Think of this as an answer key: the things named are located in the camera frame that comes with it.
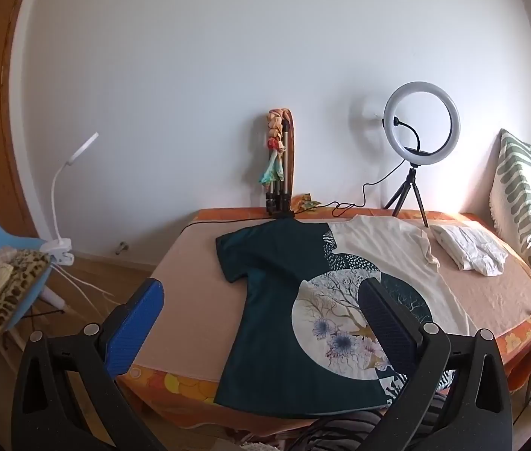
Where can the orange floral bed sheet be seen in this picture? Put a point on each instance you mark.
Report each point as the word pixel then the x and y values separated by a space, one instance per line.
pixel 189 402

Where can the green striped white pillow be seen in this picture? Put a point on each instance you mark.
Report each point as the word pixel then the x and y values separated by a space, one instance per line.
pixel 510 196

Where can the colourful scarf on tripod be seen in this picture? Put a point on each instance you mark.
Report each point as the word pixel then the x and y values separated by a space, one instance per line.
pixel 280 143

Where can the white ring light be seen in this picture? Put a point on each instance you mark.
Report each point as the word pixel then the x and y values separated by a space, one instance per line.
pixel 421 123

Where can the teal and cream printed t-shirt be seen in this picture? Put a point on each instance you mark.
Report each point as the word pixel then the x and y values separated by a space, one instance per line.
pixel 303 347

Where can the folded silver tripod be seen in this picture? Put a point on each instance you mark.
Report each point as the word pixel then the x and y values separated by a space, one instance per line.
pixel 277 204

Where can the leopard print cloth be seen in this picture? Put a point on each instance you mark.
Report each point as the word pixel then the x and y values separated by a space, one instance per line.
pixel 28 265

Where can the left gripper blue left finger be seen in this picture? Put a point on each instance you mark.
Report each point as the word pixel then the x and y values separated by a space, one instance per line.
pixel 129 324

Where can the white clip desk lamp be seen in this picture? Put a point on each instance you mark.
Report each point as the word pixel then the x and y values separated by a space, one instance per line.
pixel 60 249

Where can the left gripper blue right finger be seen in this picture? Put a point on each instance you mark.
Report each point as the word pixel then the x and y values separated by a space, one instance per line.
pixel 397 330

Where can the folded white clothes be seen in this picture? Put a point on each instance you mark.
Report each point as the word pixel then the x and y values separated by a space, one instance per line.
pixel 471 249

